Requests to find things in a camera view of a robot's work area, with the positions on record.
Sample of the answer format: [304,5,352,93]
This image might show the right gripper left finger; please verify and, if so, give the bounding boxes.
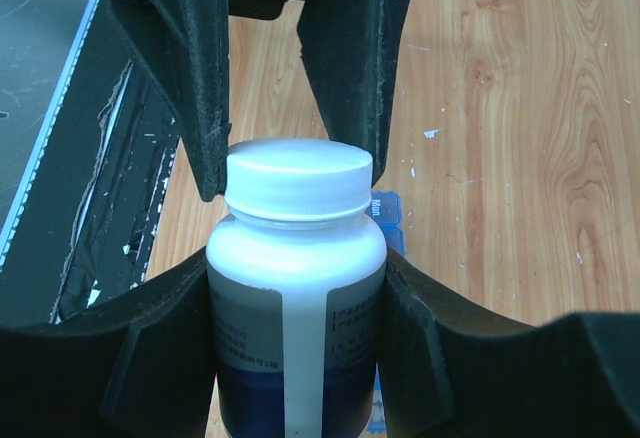
[1,250,216,437]

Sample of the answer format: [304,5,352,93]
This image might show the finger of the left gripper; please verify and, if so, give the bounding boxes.
[297,0,411,180]
[109,0,231,202]

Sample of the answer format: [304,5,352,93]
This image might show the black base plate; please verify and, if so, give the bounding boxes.
[1,0,178,327]

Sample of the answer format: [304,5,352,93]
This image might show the aluminium frame rail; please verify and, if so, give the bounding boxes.
[1,0,100,268]

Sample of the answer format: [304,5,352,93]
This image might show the white pill bottle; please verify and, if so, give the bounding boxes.
[206,138,387,437]

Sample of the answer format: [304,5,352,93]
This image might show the blue weekly pill organizer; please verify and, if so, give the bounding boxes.
[366,191,406,436]

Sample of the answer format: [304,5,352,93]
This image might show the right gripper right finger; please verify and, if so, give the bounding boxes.
[378,251,639,437]

